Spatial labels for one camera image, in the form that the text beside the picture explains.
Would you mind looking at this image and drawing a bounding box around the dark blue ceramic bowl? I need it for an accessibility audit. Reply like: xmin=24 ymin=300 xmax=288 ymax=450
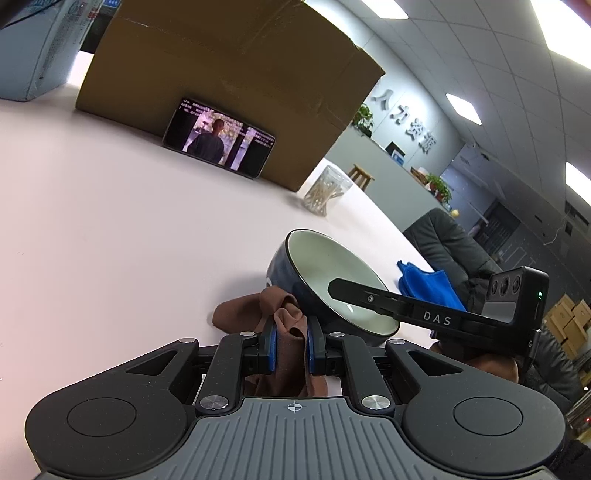
xmin=267 ymin=229 xmax=401 ymax=347

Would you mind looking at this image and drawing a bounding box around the person's right forearm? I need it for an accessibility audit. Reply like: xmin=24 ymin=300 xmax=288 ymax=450
xmin=517 ymin=323 xmax=585 ymax=408

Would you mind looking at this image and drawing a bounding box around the light blue box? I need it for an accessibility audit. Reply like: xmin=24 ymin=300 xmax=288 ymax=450
xmin=0 ymin=0 xmax=122 ymax=102

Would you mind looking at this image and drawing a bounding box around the grey office chair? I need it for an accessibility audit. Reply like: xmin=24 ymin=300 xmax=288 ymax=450
xmin=403 ymin=208 xmax=505 ymax=296

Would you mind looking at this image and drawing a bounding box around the dark door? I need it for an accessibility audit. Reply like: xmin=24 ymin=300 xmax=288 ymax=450
xmin=480 ymin=198 xmax=523 ymax=260

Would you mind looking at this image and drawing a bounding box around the wall lettering sign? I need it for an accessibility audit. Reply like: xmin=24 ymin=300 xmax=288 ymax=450
xmin=369 ymin=85 xmax=437 ymax=156

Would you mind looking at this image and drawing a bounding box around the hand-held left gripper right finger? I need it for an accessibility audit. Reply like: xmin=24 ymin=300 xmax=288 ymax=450
xmin=307 ymin=315 xmax=466 ymax=415

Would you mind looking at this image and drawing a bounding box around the stack of small cardboard boxes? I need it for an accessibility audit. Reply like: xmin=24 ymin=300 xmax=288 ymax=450
xmin=544 ymin=295 xmax=591 ymax=361

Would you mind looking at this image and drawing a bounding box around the person's right hand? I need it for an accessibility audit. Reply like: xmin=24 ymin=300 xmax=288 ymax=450
xmin=431 ymin=340 xmax=520 ymax=384

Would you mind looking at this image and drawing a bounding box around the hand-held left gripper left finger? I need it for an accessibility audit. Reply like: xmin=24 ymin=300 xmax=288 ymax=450
xmin=126 ymin=316 xmax=280 ymax=415

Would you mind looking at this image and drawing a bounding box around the grey reception counter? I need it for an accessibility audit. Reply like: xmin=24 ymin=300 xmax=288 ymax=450
xmin=323 ymin=124 xmax=456 ymax=232

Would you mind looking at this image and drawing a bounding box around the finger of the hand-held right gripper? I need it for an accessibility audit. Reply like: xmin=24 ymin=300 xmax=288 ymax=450
xmin=327 ymin=277 xmax=402 ymax=322

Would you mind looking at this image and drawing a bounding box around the green potted plant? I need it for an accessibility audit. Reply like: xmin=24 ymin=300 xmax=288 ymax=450
xmin=353 ymin=104 xmax=375 ymax=137
xmin=425 ymin=173 xmax=454 ymax=204

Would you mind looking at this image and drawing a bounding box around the wooden stool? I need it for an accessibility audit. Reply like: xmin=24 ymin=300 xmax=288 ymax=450
xmin=347 ymin=164 xmax=374 ymax=193

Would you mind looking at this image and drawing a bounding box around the large cardboard box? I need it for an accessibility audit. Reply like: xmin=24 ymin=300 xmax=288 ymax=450
xmin=75 ymin=0 xmax=386 ymax=193

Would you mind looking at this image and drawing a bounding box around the ceiling light panel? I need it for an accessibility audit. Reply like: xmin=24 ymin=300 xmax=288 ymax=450
xmin=360 ymin=0 xmax=410 ymax=20
xmin=565 ymin=161 xmax=591 ymax=206
xmin=445 ymin=92 xmax=484 ymax=126
xmin=529 ymin=0 xmax=591 ymax=68

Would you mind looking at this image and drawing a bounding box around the clear cotton swab jar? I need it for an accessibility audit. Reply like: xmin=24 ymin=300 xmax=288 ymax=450
xmin=303 ymin=165 xmax=354 ymax=216

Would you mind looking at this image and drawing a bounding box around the brown cloth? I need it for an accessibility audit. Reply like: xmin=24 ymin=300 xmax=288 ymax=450
xmin=212 ymin=286 xmax=329 ymax=398

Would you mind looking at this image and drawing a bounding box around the blue cloth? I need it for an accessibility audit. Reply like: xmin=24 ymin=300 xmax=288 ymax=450
xmin=396 ymin=261 xmax=467 ymax=313

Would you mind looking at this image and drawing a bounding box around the black smartphone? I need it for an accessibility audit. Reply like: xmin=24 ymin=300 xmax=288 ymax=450
xmin=163 ymin=97 xmax=276 ymax=180

